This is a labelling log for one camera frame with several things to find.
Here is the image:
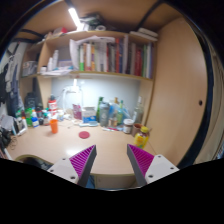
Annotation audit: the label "yellow drink bottle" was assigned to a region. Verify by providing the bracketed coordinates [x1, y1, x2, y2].
[133, 125, 151, 150]

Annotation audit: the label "clear glass bottle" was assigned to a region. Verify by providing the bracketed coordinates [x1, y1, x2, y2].
[132, 96, 145, 125]

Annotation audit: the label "white ceiling tube light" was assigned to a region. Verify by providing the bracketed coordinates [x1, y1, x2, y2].
[68, 7, 83, 29]

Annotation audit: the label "flat round red coaster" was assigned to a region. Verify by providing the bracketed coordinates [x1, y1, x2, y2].
[78, 130, 91, 140]

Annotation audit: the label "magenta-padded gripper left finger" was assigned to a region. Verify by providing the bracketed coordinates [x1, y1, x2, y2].
[47, 144, 98, 188]

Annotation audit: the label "wooden shelf unit with books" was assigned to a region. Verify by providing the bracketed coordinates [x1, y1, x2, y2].
[19, 28, 159, 81]

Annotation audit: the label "hanging dark clothes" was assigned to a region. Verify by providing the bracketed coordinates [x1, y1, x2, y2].
[0, 53, 21, 114]

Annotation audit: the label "pink pouch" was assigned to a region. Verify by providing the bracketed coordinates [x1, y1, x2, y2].
[72, 103, 83, 121]

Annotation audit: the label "blue and white box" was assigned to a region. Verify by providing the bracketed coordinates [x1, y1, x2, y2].
[81, 106, 98, 124]

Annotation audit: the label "orange plastic cup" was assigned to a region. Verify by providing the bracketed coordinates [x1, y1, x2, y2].
[49, 118, 59, 135]

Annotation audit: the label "brown cup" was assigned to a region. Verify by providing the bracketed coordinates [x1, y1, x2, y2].
[131, 122, 143, 137]

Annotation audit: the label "green container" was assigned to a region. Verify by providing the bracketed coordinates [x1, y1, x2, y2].
[24, 107, 34, 128]

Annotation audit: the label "grey shaker bottle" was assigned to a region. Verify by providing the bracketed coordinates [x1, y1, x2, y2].
[98, 101, 111, 128]

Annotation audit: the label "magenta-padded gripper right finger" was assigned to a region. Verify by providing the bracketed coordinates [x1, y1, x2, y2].
[126, 143, 180, 187]

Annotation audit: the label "brown jar with white lid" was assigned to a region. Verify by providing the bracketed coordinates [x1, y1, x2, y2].
[122, 118, 134, 135]

